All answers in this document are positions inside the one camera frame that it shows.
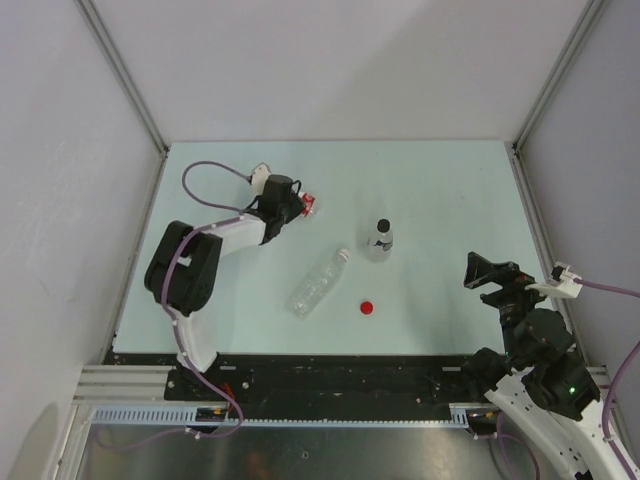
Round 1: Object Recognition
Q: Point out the grey slotted cable duct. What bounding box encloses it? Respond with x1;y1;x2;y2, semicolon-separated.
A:
92;403;481;430

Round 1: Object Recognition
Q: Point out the purple cable loop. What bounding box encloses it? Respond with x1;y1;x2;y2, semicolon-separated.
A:
479;414;541;480
94;419;241;452

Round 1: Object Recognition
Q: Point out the black bottle cap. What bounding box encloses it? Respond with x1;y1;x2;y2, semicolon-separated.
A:
376;219;390;233

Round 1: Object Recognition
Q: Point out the small clear blue-label bottle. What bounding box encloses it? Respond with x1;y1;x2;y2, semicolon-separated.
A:
364;218;394;263

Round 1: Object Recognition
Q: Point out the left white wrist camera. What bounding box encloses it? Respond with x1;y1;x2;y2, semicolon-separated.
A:
250;163;271;195

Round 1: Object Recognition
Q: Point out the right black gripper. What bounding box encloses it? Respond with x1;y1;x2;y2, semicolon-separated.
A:
463;251;559;363

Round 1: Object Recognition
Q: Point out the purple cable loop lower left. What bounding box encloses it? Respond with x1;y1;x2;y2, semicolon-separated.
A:
94;419;241;452

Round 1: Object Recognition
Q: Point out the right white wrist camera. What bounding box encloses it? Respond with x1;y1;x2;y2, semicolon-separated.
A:
524;262;582;299

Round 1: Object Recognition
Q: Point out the right aluminium frame post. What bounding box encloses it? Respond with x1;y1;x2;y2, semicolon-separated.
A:
511;0;610;152

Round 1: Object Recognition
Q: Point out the aluminium frame post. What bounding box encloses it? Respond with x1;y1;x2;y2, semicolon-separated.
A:
74;0;168;157
511;0;610;152

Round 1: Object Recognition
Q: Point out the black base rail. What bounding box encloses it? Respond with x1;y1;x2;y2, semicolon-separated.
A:
105;351;512;422

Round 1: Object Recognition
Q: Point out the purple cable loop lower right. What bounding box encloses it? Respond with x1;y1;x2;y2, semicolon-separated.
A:
479;414;541;480

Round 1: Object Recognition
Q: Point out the red bottle cap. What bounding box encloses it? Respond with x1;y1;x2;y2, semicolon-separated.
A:
360;300;374;315

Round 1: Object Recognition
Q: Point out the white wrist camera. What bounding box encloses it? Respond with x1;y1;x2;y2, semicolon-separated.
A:
250;163;271;195
524;262;582;299

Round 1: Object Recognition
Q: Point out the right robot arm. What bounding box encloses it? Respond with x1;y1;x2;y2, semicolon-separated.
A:
461;252;639;479

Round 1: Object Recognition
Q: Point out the left aluminium frame post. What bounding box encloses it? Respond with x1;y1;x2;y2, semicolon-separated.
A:
74;0;168;157

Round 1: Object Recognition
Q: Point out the large clear unlabeled bottle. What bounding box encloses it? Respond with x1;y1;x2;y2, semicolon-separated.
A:
286;248;350;319

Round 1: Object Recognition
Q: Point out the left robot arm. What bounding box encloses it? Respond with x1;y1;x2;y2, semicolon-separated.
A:
144;174;316;400

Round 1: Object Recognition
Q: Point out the clear red-label bottle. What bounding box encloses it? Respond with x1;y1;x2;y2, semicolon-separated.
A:
299;192;319;218

